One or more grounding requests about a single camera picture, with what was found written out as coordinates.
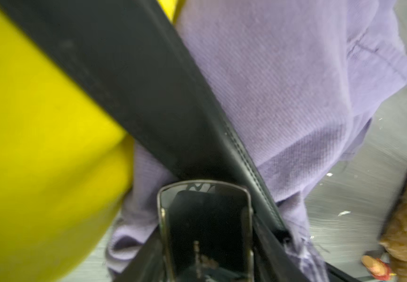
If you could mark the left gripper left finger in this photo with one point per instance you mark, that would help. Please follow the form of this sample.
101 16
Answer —
148 264

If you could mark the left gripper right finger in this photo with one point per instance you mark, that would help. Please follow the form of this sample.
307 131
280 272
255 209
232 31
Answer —
271 263

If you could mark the yellow trousers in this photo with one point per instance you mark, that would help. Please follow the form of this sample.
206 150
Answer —
68 172

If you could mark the purple trousers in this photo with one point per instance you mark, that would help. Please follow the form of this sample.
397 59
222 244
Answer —
300 81

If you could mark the black belt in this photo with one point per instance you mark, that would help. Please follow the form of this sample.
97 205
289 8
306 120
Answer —
130 60

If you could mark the small red figurine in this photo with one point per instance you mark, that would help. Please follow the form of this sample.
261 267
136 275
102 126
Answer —
378 269

